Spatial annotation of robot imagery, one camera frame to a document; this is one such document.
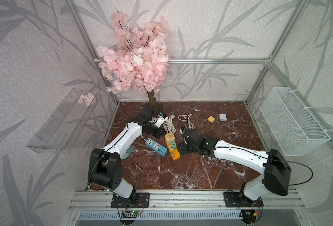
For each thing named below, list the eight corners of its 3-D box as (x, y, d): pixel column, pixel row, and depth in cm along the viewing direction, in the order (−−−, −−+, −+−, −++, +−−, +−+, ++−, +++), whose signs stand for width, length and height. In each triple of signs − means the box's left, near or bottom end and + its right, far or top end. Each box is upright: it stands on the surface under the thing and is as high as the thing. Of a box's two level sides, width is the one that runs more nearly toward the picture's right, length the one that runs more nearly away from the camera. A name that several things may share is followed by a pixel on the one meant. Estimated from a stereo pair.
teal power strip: (144, 144, 97) (143, 142, 95) (148, 139, 100) (148, 137, 97) (164, 157, 91) (164, 155, 89) (169, 151, 94) (168, 149, 91)
